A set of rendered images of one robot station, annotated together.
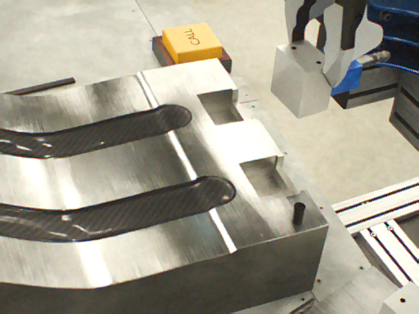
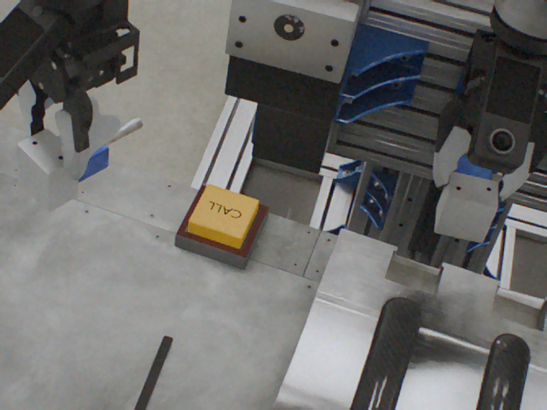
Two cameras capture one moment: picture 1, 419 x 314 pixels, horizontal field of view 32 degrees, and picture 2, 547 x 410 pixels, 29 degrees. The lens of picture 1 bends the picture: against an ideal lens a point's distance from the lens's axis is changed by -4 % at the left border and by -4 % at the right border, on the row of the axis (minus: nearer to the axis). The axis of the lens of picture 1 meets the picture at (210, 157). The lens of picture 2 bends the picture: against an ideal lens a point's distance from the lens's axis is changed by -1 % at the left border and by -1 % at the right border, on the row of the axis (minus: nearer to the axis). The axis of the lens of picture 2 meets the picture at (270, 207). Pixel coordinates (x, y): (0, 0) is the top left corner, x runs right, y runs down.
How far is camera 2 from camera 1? 79 cm
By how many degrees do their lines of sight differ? 40
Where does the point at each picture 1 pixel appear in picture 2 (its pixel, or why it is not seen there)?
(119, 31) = (114, 247)
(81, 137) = (368, 392)
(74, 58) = (126, 314)
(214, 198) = (514, 355)
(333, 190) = not seen: hidden behind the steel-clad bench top
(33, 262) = not seen: outside the picture
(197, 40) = (234, 210)
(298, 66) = (485, 205)
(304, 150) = not seen: hidden behind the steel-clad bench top
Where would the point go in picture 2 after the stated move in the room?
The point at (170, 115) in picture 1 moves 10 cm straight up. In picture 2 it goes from (395, 313) to (419, 246)
